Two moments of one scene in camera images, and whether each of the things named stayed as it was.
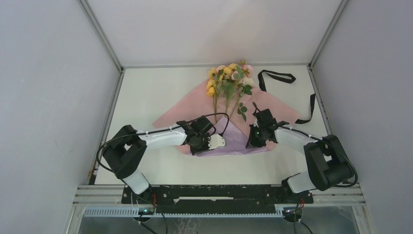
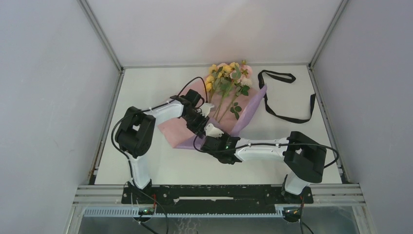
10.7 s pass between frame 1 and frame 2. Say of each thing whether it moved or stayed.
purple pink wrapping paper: moved
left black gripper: moved
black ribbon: stayed
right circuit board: stayed
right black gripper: moved
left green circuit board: stayed
